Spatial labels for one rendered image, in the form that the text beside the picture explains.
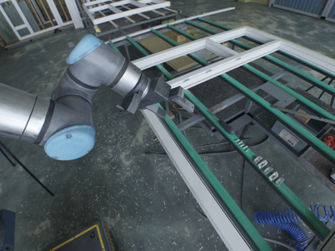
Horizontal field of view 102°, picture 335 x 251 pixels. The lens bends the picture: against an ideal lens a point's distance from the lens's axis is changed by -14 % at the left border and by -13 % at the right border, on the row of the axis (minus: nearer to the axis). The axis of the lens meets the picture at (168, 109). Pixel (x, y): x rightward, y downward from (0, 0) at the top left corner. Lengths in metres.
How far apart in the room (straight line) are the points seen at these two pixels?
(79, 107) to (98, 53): 0.13
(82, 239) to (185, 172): 0.96
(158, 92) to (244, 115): 1.04
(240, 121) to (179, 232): 1.03
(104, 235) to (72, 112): 1.09
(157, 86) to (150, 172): 1.34
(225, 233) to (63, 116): 0.56
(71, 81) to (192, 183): 0.51
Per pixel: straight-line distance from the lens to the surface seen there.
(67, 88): 0.43
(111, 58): 0.40
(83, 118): 0.35
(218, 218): 0.62
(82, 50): 0.39
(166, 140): 0.71
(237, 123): 1.31
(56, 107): 0.34
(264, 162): 0.81
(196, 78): 1.10
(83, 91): 0.43
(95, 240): 1.36
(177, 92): 0.42
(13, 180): 2.54
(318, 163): 1.32
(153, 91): 0.41
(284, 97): 1.19
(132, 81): 0.41
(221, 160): 1.74
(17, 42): 7.95
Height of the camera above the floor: 1.54
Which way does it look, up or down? 46 degrees down
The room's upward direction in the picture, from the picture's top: 7 degrees counter-clockwise
